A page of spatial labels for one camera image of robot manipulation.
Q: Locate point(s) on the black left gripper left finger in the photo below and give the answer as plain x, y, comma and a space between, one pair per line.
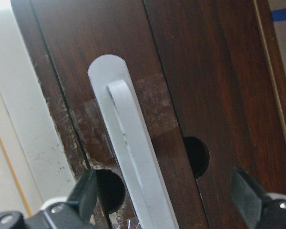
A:
74, 213

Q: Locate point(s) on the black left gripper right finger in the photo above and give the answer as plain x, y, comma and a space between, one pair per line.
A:
258, 208

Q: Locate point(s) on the white drawer handle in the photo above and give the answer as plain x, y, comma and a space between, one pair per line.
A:
127, 130

